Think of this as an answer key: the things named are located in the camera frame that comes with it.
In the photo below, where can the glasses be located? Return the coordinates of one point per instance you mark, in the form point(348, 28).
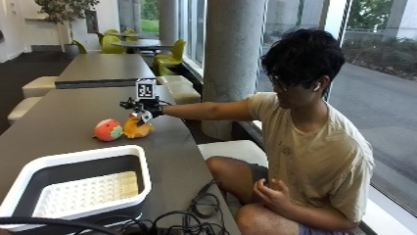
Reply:
point(278, 83)

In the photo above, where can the person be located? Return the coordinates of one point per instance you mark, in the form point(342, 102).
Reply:
point(312, 140)

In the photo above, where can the round dark table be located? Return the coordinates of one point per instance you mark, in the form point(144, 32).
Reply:
point(136, 43)
point(124, 34)

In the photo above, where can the round orange soft toy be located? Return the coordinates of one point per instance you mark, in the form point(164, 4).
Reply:
point(107, 130)

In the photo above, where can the grey plant pot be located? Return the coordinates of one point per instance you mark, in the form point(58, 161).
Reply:
point(71, 50)

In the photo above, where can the white and grey tub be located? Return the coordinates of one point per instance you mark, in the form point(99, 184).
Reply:
point(83, 192)

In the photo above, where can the wide grey concrete column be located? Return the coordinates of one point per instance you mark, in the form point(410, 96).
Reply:
point(232, 65)

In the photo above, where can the yellow soft toy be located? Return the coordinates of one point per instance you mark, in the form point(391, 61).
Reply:
point(135, 130)

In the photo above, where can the green chair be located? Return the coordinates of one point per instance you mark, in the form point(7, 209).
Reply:
point(111, 45)
point(170, 60)
point(80, 47)
point(131, 34)

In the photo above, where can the white bench seat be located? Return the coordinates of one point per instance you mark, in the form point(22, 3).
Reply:
point(174, 79)
point(25, 109)
point(41, 86)
point(235, 150)
point(183, 93)

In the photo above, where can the slim grey concrete column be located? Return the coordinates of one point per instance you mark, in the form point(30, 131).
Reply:
point(168, 19)

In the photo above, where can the dark wall frame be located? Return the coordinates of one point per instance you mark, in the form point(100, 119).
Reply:
point(91, 21)

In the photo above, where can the long dark table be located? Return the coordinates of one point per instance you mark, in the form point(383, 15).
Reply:
point(107, 70)

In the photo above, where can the indoor tree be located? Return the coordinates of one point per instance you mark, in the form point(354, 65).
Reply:
point(66, 11)

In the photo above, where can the white marker cube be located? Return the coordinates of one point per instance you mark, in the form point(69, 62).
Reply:
point(146, 88)

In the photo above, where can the white earbud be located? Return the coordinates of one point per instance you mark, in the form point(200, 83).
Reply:
point(316, 87)

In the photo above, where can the beige t-shirt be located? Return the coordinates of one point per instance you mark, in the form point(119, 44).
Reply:
point(322, 147)

